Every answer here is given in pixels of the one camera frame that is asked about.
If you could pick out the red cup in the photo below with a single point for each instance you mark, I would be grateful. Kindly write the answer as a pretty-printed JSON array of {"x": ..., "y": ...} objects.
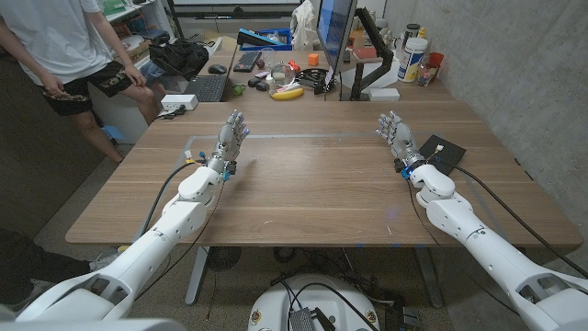
[{"x": 436, "y": 59}]

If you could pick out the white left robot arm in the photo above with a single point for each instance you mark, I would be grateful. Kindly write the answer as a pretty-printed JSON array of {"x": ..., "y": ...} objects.
[{"x": 151, "y": 243}]

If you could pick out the white shelf unit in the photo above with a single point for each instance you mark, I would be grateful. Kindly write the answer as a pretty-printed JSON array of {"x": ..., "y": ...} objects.
[{"x": 138, "y": 8}]

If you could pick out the clear glass bowl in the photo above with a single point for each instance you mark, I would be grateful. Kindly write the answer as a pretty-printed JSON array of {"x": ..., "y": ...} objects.
[{"x": 282, "y": 75}]

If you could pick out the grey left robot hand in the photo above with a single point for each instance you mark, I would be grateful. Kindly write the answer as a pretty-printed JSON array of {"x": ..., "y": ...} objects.
[{"x": 228, "y": 140}]

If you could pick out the black keyboard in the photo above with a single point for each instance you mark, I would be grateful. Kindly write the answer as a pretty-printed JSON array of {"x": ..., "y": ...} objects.
[
  {"x": 209, "y": 88},
  {"x": 247, "y": 61}
]

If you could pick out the white wipes canister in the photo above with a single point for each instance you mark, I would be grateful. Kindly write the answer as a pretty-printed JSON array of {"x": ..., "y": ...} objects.
[{"x": 411, "y": 60}]

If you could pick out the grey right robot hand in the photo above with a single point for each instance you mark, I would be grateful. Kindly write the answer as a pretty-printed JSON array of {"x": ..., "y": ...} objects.
[{"x": 403, "y": 140}]

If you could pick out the yellow banana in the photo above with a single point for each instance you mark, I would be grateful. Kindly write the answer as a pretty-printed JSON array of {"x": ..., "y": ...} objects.
[{"x": 287, "y": 94}]

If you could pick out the small black case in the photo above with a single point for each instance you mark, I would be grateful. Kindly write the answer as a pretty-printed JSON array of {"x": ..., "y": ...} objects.
[
  {"x": 263, "y": 86},
  {"x": 253, "y": 83}
]

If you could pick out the grey table leg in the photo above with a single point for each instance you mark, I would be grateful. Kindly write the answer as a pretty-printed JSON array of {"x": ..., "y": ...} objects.
[
  {"x": 429, "y": 276},
  {"x": 196, "y": 276}
]

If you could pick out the person in dark trousers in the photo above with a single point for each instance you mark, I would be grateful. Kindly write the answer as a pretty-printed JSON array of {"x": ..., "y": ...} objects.
[{"x": 32, "y": 266}]

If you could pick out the white plastic bag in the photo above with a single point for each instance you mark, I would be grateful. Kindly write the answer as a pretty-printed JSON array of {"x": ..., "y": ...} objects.
[{"x": 304, "y": 25}]

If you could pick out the small dark red ball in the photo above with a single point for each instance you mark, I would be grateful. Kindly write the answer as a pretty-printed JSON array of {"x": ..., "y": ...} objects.
[{"x": 260, "y": 63}]

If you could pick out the computer monitor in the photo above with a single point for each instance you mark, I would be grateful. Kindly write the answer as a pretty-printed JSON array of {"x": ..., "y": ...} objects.
[{"x": 334, "y": 27}]

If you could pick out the person in white t-shirt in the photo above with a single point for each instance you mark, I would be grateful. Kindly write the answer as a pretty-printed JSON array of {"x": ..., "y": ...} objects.
[{"x": 59, "y": 37}]

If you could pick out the white power strip box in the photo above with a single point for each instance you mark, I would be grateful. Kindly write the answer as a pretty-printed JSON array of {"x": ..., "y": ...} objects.
[{"x": 178, "y": 102}]

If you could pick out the orange cube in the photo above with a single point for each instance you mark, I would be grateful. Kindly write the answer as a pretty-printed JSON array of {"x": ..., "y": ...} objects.
[{"x": 313, "y": 59}]

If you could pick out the black backpack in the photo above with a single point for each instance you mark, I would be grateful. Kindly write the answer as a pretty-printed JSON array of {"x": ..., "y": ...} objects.
[{"x": 180, "y": 57}]

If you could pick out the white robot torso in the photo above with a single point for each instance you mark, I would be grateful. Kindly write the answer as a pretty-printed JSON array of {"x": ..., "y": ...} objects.
[{"x": 275, "y": 308}]

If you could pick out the round black fan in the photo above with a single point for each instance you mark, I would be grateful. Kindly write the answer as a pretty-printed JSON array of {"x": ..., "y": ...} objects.
[{"x": 223, "y": 258}]

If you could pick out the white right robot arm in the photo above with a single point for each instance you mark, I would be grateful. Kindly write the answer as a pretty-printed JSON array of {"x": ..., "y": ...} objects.
[{"x": 487, "y": 243}]

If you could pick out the small green ball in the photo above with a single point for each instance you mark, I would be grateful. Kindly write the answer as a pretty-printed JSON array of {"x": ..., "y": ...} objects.
[{"x": 238, "y": 90}]

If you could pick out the black photo album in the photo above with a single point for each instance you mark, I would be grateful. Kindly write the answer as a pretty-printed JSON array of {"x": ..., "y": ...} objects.
[{"x": 452, "y": 154}]

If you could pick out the black computer mouse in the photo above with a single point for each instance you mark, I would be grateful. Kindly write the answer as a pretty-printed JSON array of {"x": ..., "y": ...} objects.
[{"x": 217, "y": 69}]

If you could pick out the clear jar with coloured items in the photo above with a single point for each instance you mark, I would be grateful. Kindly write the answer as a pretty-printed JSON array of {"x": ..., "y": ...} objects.
[{"x": 426, "y": 75}]

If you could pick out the blue plastic crate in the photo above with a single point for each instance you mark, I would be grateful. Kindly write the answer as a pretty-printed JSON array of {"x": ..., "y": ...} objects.
[{"x": 280, "y": 39}]

